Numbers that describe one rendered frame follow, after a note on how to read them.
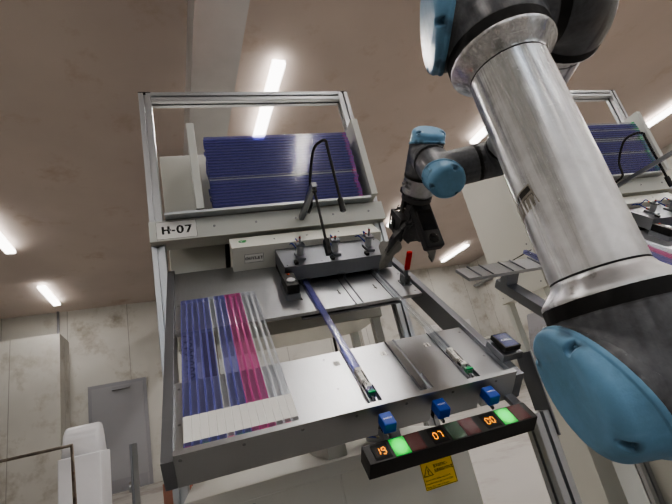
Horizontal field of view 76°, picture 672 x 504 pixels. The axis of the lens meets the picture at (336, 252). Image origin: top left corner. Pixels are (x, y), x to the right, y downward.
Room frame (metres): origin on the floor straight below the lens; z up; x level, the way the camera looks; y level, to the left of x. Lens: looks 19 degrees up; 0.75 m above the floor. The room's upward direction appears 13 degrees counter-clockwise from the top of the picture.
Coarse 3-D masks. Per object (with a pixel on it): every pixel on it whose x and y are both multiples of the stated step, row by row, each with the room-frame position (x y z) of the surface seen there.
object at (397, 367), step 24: (456, 336) 1.04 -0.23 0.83; (312, 360) 0.95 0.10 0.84; (336, 360) 0.95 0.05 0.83; (360, 360) 0.96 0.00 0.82; (384, 360) 0.96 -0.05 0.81; (408, 360) 0.96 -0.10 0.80; (432, 360) 0.97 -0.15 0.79; (480, 360) 0.98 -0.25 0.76; (288, 384) 0.89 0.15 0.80; (312, 384) 0.89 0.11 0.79; (336, 384) 0.89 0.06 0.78; (360, 384) 0.90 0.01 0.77; (384, 384) 0.90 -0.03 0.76; (408, 384) 0.91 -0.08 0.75; (432, 384) 0.91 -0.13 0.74; (312, 408) 0.84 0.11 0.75; (336, 408) 0.85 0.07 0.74
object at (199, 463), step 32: (448, 384) 0.88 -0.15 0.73; (480, 384) 0.90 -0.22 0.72; (512, 384) 0.95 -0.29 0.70; (320, 416) 0.80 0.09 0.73; (352, 416) 0.82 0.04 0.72; (416, 416) 0.89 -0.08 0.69; (192, 448) 0.73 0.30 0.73; (224, 448) 0.75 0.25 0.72; (256, 448) 0.77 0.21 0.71; (288, 448) 0.80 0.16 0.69; (320, 448) 0.84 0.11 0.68; (192, 480) 0.76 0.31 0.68
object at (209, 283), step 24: (192, 288) 1.15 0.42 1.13; (216, 288) 1.16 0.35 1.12; (240, 288) 1.16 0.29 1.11; (264, 288) 1.17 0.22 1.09; (336, 288) 1.19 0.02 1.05; (360, 288) 1.20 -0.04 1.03; (384, 288) 1.21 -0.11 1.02; (408, 288) 1.21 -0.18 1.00; (264, 312) 1.08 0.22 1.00; (288, 312) 1.08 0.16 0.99; (312, 312) 1.10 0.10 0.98; (336, 312) 1.18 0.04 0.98
